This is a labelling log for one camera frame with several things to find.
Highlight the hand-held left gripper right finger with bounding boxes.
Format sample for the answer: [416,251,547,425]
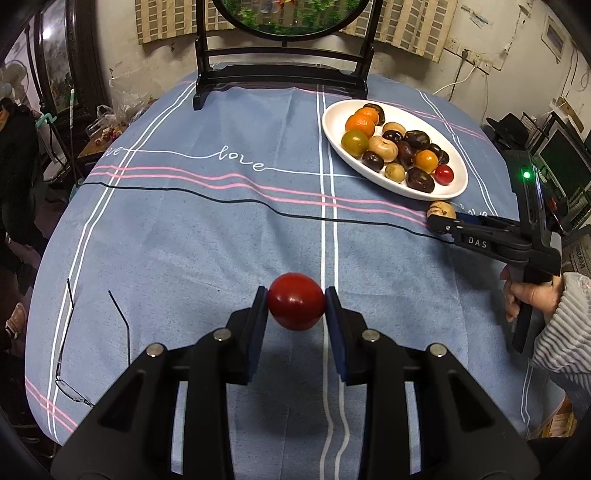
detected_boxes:
[324,285,542,480]

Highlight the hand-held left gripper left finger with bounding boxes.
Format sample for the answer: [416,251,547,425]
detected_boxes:
[51,287,270,480]

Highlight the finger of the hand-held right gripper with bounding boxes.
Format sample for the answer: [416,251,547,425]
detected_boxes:
[462,213,523,236]
[427,216,467,238]

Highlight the tan spotted pumpkin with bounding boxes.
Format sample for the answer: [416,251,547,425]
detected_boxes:
[368,136,399,160]
[426,201,457,222]

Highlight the orange yellow persimmon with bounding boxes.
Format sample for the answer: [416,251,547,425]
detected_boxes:
[414,150,439,174]

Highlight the yellow green persimmon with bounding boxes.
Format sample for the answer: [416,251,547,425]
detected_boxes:
[341,129,369,156]

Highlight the white oval plate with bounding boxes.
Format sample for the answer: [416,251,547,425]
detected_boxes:
[322,99,469,201]

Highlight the person's right forearm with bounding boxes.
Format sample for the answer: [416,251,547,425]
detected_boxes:
[530,271,591,407]

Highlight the person's right hand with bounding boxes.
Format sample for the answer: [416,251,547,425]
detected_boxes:
[500,267,566,324]

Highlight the computer monitor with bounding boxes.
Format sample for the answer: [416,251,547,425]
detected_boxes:
[538,127,585,195]

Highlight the black computer desk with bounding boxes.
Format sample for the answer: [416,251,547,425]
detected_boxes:
[485,111,591,232]

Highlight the black hat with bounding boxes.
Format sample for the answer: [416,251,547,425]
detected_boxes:
[486,113,529,146]

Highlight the blue striped tablecloth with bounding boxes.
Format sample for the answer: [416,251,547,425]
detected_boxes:
[23,69,568,480]

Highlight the cardboard box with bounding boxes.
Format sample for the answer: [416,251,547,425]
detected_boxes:
[538,397,578,439]

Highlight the beige checked curtain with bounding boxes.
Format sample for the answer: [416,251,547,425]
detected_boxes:
[134,0,460,63]

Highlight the wooden side table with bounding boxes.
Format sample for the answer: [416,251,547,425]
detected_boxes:
[76,99,160,160]

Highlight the round goldfish screen stand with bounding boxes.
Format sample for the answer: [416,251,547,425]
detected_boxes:
[191,0,384,112]

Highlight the clear plastic bags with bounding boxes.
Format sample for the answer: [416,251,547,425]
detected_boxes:
[95,74,153,139]

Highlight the green dustpan with broom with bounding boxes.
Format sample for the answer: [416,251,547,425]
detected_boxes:
[37,88,81,181]

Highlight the dark wooden framed cabinet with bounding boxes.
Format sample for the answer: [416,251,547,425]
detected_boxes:
[28,0,109,121]

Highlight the white fan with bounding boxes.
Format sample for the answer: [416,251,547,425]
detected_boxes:
[0,60,31,107]

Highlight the white cable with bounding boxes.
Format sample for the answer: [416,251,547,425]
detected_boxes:
[433,60,478,97]

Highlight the white wall power strip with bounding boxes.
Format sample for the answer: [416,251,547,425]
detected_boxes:
[444,37,492,72]

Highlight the thin wire eyeglasses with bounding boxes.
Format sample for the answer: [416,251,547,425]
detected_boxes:
[54,277,136,408]

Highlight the white wall electrical box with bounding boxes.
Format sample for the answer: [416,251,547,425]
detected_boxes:
[541,16,566,61]

